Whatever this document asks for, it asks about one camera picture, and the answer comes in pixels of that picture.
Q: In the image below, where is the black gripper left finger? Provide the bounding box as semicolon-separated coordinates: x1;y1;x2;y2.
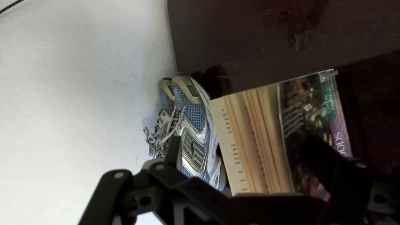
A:
78;135;198;225

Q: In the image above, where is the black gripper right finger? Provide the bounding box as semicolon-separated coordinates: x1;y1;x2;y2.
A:
292;133;400;225

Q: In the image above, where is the thick paperback book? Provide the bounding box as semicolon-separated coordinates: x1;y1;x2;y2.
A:
208;68;355;198

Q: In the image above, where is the blue grey sneaker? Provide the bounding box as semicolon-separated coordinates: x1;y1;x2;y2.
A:
143;74;229;193

